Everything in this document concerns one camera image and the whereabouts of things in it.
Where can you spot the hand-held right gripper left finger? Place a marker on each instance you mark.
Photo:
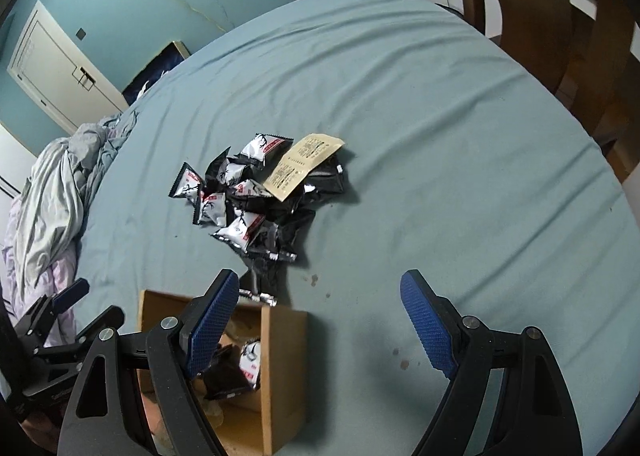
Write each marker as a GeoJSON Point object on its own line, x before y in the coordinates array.
{"type": "Point", "coordinates": [212, 318]}

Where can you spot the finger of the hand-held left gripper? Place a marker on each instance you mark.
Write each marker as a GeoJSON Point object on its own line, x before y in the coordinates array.
{"type": "Point", "coordinates": [102, 318]}
{"type": "Point", "coordinates": [70, 295]}

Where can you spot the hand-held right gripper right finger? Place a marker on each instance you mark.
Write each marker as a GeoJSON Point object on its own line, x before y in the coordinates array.
{"type": "Point", "coordinates": [425, 316]}

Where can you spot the silver red-label snack packet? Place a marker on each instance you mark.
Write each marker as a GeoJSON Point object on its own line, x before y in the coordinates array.
{"type": "Point", "coordinates": [250, 361]}

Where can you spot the black foil snack packet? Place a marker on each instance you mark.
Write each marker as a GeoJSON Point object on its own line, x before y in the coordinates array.
{"type": "Point", "coordinates": [225, 376]}

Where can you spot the brown cardboard box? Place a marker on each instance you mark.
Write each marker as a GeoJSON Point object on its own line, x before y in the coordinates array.
{"type": "Point", "coordinates": [285, 361]}

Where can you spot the pile of black snack packets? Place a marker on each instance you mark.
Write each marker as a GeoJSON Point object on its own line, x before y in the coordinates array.
{"type": "Point", "coordinates": [240, 196]}

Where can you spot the beige twin sachet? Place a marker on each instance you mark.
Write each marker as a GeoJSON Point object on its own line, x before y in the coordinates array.
{"type": "Point", "coordinates": [300, 163]}

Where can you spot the crumpled grey duvet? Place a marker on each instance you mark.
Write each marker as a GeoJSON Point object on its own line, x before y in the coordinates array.
{"type": "Point", "coordinates": [60, 186]}

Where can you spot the bed with teal sheet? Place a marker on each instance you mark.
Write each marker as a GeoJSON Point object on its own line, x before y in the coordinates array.
{"type": "Point", "coordinates": [425, 161]}

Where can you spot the white door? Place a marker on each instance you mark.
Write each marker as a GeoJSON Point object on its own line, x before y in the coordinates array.
{"type": "Point", "coordinates": [55, 61]}

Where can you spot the dark blue box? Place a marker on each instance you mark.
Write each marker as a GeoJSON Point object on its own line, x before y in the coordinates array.
{"type": "Point", "coordinates": [155, 71]}

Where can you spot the wooden frame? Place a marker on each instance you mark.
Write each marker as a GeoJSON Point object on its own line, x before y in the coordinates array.
{"type": "Point", "coordinates": [540, 11]}

